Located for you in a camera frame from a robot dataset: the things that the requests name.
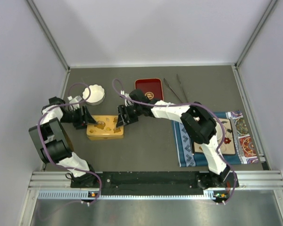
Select gold cookie tin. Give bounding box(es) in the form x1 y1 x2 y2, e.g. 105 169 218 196
87 135 124 141

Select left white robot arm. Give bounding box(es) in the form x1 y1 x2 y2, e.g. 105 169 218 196
29 96 99 188

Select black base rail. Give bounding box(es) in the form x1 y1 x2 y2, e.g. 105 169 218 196
70 171 239 195

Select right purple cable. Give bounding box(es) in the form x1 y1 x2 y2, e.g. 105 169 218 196
111 79 239 205

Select white bowl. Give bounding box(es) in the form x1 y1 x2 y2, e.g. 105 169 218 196
216 122 223 142

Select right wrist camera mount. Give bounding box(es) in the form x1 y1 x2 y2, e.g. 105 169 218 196
120 90 134 106

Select red lacquer tray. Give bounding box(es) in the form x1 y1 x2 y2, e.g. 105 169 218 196
134 78 164 100

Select floral square plate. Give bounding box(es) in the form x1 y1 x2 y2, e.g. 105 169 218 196
192 118 236 155

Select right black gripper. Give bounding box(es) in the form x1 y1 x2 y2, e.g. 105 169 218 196
117 104 143 129

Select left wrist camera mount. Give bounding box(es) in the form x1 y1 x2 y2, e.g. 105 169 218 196
67 96 82 111

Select purple cable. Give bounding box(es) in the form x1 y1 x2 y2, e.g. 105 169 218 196
111 79 239 205
37 83 102 205

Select metal tongs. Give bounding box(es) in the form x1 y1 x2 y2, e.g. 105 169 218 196
163 74 189 103

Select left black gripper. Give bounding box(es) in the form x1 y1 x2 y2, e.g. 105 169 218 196
60 105 97 129

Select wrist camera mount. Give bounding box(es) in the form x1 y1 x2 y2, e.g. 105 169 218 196
67 96 82 111
120 90 134 106

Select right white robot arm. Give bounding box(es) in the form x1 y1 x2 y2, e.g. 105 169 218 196
117 89 230 186

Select white scalloped dish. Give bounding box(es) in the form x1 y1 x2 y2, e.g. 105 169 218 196
82 84 105 105

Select silver tin lid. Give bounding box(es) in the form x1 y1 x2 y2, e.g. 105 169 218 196
86 115 124 136

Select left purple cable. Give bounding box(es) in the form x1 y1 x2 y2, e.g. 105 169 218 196
37 83 102 205

